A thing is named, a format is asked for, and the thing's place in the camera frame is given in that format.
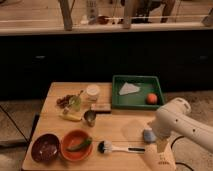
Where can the dark red grapes toy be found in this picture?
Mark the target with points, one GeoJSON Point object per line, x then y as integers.
{"type": "Point", "coordinates": [64, 101]}

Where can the orange bowl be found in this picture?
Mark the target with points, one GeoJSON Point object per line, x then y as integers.
{"type": "Point", "coordinates": [73, 138]}

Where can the wooden block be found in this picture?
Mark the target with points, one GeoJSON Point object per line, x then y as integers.
{"type": "Point", "coordinates": [101, 107]}

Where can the green plastic tray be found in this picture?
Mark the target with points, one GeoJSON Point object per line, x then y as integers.
{"type": "Point", "coordinates": [136, 101]}

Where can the white folded cloth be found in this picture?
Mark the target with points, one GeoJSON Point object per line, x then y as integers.
{"type": "Point", "coordinates": [128, 88]}

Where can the blue sponge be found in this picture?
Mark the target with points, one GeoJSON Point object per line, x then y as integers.
{"type": "Point", "coordinates": [149, 136]}

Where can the white dish brush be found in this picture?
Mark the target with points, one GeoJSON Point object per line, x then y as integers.
{"type": "Point", "coordinates": [107, 147]}

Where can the white plastic jar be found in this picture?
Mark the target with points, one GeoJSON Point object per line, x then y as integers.
{"type": "Point", "coordinates": [92, 92]}

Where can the orange ball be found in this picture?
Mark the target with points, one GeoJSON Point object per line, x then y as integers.
{"type": "Point", "coordinates": [151, 98]}

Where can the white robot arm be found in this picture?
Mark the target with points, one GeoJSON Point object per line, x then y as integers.
{"type": "Point", "coordinates": [173, 116]}

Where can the dark red bowl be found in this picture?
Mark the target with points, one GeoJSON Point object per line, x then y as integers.
{"type": "Point", "coordinates": [45, 148]}

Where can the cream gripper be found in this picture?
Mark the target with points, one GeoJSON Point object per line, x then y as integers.
{"type": "Point", "coordinates": [161, 145]}

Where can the yellow banana toy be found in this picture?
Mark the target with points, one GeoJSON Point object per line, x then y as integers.
{"type": "Point", "coordinates": [70, 117]}

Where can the green pepper toy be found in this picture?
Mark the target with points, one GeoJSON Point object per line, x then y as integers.
{"type": "Point", "coordinates": [86, 142]}

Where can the small metal cup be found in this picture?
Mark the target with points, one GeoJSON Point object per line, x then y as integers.
{"type": "Point", "coordinates": [90, 117]}

